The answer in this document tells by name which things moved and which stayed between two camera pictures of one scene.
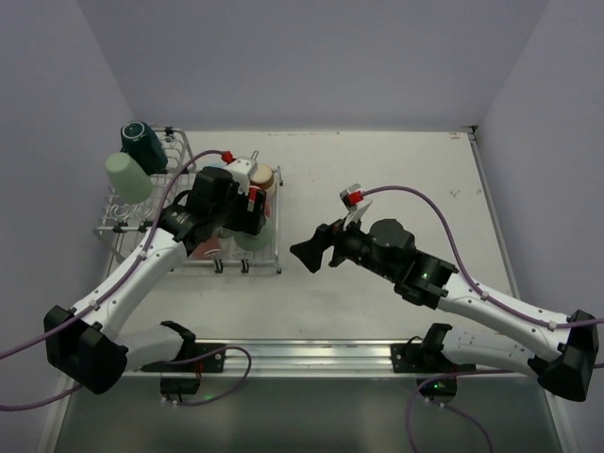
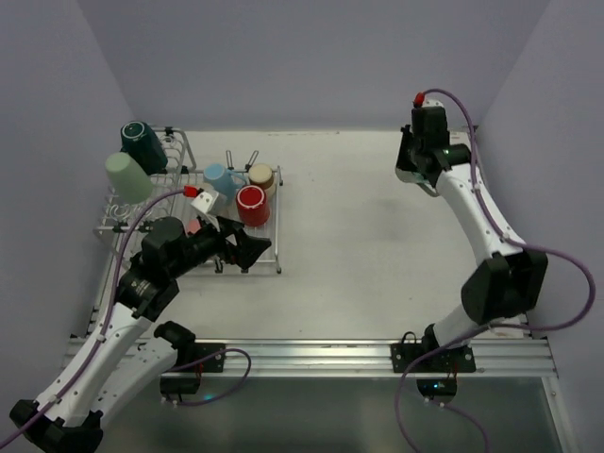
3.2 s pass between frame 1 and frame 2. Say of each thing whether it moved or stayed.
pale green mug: moved
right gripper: moved
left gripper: moved
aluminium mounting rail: stayed
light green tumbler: stayed
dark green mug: stayed
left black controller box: stayed
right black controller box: stayed
